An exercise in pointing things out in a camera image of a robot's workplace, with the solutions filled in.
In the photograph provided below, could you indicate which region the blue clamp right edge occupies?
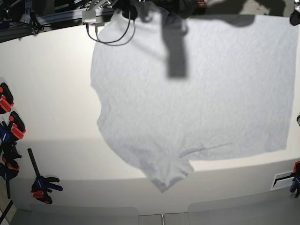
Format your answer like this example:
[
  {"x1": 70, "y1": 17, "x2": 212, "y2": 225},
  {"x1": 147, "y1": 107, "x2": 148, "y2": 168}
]
[{"x1": 290, "y1": 161, "x2": 300, "y2": 198}]

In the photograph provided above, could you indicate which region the orange black clamp upper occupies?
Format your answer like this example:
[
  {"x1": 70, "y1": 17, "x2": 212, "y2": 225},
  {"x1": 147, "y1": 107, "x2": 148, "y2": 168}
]
[{"x1": 0, "y1": 82, "x2": 14, "y2": 114}]

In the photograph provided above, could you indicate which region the blue bar clamp left edge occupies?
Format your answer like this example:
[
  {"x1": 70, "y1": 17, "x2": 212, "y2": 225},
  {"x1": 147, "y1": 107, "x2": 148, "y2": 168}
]
[{"x1": 0, "y1": 121, "x2": 22, "y2": 199}]

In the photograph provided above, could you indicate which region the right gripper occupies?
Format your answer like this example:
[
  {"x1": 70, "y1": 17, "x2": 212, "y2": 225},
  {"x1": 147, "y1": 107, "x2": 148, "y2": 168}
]
[{"x1": 114, "y1": 0, "x2": 138, "y2": 20}]

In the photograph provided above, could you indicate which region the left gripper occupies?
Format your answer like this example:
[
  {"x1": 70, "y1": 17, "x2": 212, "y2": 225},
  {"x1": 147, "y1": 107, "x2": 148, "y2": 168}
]
[{"x1": 290, "y1": 2, "x2": 300, "y2": 26}]

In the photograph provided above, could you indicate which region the white black label card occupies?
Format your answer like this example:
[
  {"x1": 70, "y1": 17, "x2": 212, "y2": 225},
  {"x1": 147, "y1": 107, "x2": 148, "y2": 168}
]
[{"x1": 270, "y1": 171, "x2": 294, "y2": 191}]

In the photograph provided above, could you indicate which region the orange black clamp lower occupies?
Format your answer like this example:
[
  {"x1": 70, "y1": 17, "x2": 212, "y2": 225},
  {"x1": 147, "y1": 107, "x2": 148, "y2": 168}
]
[{"x1": 8, "y1": 111, "x2": 26, "y2": 142}]

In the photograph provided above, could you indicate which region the grey T-shirt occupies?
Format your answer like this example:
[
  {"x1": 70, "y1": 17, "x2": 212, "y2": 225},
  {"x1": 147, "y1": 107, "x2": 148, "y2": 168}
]
[{"x1": 90, "y1": 9, "x2": 298, "y2": 192}]

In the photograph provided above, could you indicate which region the orange black clamp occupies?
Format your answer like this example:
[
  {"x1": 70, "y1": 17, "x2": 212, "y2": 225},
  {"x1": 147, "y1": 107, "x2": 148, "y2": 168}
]
[
  {"x1": 8, "y1": 111, "x2": 26, "y2": 142},
  {"x1": 0, "y1": 82, "x2": 14, "y2": 114}
]

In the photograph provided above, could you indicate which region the blue orange bar clamp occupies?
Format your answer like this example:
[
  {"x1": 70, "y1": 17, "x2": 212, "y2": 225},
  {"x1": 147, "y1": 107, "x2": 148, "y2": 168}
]
[{"x1": 28, "y1": 148, "x2": 63, "y2": 205}]

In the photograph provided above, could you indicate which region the aluminium frame rail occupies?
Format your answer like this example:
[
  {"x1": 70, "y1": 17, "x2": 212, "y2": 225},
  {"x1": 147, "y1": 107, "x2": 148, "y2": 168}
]
[{"x1": 0, "y1": 0, "x2": 113, "y2": 43}]

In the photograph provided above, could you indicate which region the black camera cable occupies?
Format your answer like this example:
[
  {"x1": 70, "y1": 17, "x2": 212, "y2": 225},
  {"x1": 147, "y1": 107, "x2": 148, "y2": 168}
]
[{"x1": 85, "y1": 9, "x2": 136, "y2": 46}]

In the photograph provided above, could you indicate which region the black camera mount overhead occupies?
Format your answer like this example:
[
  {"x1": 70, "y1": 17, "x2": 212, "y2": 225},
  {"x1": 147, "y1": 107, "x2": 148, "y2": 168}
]
[{"x1": 131, "y1": 0, "x2": 207, "y2": 19}]

